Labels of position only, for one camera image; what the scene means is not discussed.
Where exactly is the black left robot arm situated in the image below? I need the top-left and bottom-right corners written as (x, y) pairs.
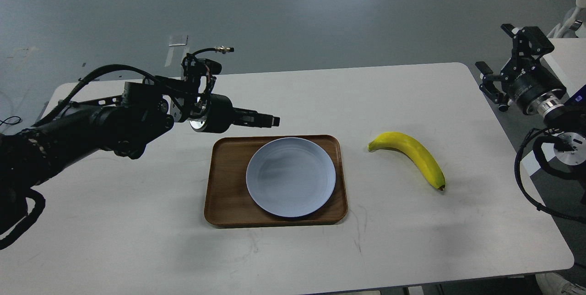
top-left (0, 46), bottom-right (280, 249)

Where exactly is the brown wooden tray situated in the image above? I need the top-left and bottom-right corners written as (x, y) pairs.
top-left (204, 135), bottom-right (348, 228)

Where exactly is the white shoe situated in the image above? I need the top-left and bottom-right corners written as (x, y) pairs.
top-left (535, 273), bottom-right (586, 295)

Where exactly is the light blue plate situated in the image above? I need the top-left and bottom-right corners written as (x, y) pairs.
top-left (245, 137), bottom-right (336, 218)

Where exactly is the white office chair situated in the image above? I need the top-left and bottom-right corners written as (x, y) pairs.
top-left (547, 0), bottom-right (586, 38)

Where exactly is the yellow banana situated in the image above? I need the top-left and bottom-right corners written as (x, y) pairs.
top-left (367, 131), bottom-right (446, 191)

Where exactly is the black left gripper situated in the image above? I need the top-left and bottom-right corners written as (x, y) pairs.
top-left (189, 94), bottom-right (280, 133)

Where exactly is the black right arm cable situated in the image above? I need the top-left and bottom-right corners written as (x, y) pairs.
top-left (514, 128), bottom-right (586, 223)

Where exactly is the white side table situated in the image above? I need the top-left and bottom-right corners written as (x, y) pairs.
top-left (521, 38), bottom-right (586, 175)

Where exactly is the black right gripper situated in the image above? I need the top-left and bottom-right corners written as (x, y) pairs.
top-left (475, 23), bottom-right (567, 115)

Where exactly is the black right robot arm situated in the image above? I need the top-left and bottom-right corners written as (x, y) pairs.
top-left (475, 23), bottom-right (585, 180)

